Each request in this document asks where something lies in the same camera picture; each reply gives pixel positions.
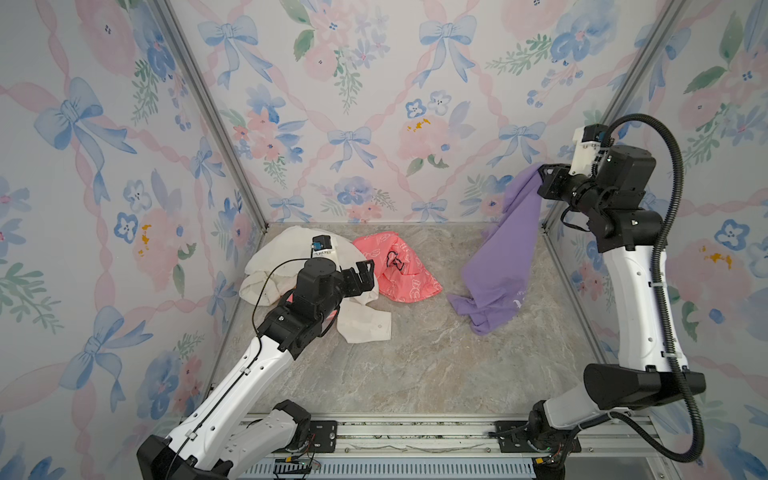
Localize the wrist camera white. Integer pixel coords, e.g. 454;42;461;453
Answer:
310;234;338;263
570;124;607;176

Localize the purple cloth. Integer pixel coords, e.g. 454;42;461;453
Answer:
448;163;542;336

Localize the aluminium corner post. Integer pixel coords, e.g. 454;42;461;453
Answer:
148;0;268;234
542;1;690;245

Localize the thin black left cable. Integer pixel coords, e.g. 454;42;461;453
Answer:
161;257;313;480

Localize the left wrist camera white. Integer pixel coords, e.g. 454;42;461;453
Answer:
310;234;338;263

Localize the white shirt cloth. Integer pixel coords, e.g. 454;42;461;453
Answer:
239;226;392;344

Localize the black corrugated cable conduit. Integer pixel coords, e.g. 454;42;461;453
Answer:
599;113;706;463

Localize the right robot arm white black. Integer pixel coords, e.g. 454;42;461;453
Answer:
527;141;706;479

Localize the aluminium right corner post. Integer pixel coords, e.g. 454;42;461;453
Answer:
542;1;690;245

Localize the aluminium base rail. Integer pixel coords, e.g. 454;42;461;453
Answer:
230;412;673;480

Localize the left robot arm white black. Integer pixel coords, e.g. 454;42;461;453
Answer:
137;257;375;480

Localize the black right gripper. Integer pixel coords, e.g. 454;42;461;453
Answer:
537;162;607;223

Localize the aluminium left corner post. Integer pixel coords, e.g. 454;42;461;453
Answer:
148;0;268;234

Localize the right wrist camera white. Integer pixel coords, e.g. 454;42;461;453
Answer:
570;124;607;176

